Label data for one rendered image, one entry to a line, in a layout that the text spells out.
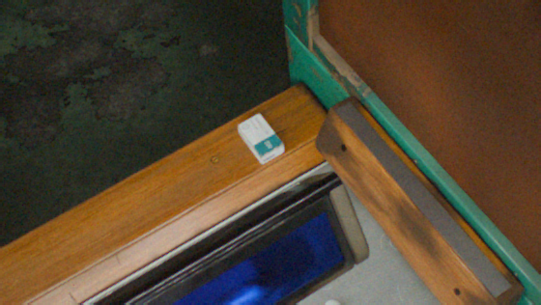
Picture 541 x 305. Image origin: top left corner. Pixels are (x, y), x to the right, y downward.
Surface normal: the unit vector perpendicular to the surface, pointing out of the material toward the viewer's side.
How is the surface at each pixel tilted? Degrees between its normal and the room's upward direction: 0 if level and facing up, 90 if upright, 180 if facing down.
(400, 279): 0
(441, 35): 90
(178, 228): 45
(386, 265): 0
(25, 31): 0
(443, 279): 66
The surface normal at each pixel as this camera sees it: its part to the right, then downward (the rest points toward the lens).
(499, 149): -0.85, 0.48
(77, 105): -0.09, -0.54
